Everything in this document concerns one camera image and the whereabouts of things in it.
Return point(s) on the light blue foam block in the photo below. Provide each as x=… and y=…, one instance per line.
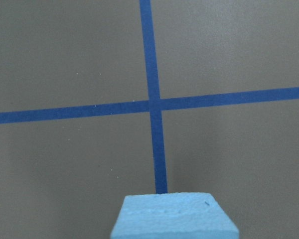
x=185, y=215

